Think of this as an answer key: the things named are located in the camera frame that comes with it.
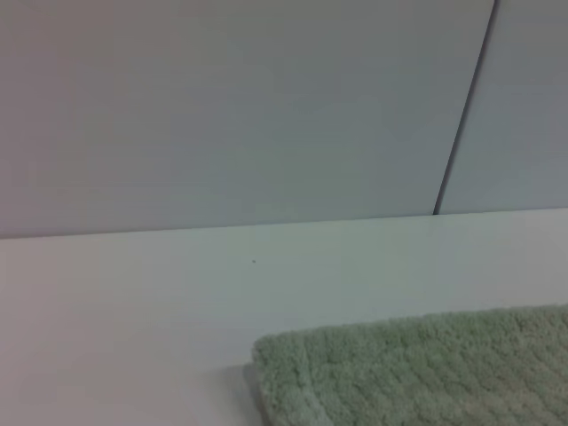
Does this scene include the green terry towel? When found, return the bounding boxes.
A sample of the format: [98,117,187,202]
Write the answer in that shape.
[242,303,568,426]

